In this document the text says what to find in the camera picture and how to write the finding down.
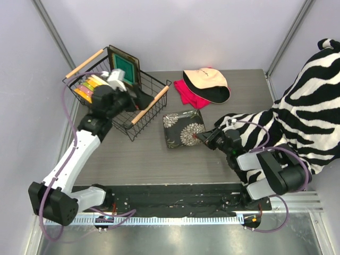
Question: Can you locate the cream flower square plate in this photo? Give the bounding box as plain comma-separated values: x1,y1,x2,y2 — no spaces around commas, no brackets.
108,44,142,91

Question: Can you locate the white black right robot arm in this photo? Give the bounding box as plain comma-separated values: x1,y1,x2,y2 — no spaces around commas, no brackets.
194,127,312,210

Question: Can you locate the black floral square plate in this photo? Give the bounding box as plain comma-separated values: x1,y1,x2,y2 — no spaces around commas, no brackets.
163,109,206,149

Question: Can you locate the grey slotted cable duct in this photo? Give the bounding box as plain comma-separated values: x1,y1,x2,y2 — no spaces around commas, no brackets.
45,215,244,226

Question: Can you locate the green dotted round plate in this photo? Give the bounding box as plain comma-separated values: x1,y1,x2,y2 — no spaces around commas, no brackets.
82,82,95,91

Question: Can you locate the pink dotted round plate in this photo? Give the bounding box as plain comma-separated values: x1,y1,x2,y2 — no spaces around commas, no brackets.
77,85,93,97

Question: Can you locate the beige black bucket hat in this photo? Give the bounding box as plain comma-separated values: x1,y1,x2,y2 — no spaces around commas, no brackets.
182,67,231,104

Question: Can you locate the zebra striped blanket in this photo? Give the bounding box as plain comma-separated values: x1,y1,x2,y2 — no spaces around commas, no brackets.
214,39,339,175

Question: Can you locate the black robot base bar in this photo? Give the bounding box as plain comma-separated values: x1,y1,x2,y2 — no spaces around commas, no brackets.
96,183,272,218

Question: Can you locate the cream round plate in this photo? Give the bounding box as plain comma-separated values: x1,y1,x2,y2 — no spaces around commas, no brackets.
91,75,108,85

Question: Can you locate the red folded cloth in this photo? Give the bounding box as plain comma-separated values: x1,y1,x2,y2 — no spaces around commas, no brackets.
174,67,214,109

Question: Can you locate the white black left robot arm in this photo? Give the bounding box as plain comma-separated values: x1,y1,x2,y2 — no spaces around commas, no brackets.
28,84,154,226

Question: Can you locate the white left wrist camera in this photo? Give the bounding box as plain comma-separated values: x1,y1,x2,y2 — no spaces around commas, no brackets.
101,69,127,92

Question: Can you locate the black wire dish rack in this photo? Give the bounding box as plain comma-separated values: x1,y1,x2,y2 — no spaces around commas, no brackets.
62,45,172,141

